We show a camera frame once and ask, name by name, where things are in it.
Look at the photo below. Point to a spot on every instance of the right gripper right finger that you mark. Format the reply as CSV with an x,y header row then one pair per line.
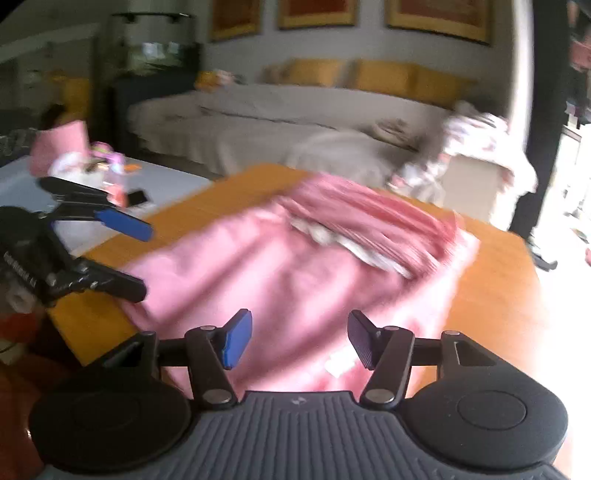
x,y
387,352

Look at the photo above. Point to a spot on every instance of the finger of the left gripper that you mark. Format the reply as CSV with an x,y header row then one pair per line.
x,y
76,202
85,274

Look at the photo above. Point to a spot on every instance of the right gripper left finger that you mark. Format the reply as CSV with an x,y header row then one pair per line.
x,y
211,352

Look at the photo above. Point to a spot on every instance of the pink ribbed knit garment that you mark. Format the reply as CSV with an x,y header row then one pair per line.
x,y
300,263

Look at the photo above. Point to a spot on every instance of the colourful toy pile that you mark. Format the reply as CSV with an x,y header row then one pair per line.
x,y
65,152

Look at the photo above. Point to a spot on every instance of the black smartphone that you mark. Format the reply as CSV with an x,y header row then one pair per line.
x,y
136,198

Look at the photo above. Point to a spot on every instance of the dark fish tank cabinet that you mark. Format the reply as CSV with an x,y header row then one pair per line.
x,y
139,56

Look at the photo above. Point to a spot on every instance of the beige covered sofa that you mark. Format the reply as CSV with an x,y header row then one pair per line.
x,y
315,129

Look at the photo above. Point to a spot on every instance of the floral patterned blanket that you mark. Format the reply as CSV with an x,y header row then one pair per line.
x,y
480,136

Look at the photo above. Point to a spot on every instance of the left framed red picture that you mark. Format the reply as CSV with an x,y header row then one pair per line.
x,y
234,18

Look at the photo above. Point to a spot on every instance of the framed red picture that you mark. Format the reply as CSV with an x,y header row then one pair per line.
x,y
234,18
300,14
469,20

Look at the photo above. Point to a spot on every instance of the right yellow cushion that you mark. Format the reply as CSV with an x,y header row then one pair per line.
x,y
439,88

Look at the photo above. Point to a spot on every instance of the yellow cushion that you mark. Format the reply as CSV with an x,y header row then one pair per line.
x,y
384,77
306,72
439,88

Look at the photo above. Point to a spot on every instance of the left yellow cushion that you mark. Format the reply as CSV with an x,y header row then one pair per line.
x,y
306,72

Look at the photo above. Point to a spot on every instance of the middle yellow cushion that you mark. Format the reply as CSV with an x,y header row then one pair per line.
x,y
384,77

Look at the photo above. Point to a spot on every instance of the middle framed red picture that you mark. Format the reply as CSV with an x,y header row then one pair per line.
x,y
300,14

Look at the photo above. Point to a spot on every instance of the right framed red picture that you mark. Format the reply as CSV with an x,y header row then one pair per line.
x,y
469,20

